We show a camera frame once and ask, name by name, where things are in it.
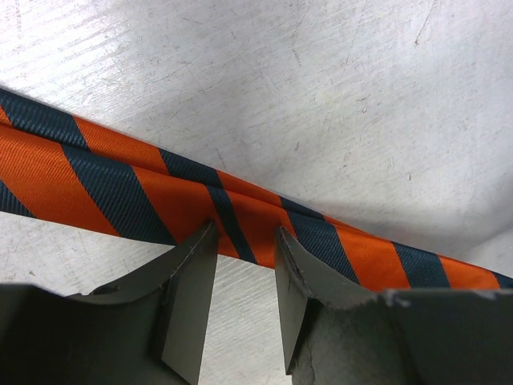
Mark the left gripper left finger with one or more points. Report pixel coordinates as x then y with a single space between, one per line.
147 327

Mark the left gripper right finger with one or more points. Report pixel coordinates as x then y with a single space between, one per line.
336 332

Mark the orange navy striped tie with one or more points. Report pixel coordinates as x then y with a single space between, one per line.
58 167

